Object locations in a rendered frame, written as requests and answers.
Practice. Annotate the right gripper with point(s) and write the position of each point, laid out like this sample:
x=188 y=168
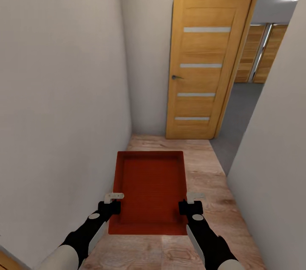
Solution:
x=184 y=207

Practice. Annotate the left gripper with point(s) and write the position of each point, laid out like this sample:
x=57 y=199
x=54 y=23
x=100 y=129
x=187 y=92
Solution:
x=114 y=207

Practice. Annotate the storage box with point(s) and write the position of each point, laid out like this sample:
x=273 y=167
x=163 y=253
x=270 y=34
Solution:
x=153 y=184

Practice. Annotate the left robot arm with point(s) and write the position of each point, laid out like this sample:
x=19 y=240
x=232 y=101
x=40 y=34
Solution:
x=79 y=244

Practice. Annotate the garage door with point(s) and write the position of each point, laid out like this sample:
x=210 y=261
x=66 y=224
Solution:
x=252 y=43

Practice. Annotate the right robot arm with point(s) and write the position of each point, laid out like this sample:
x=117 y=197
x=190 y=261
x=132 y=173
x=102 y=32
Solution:
x=213 y=251

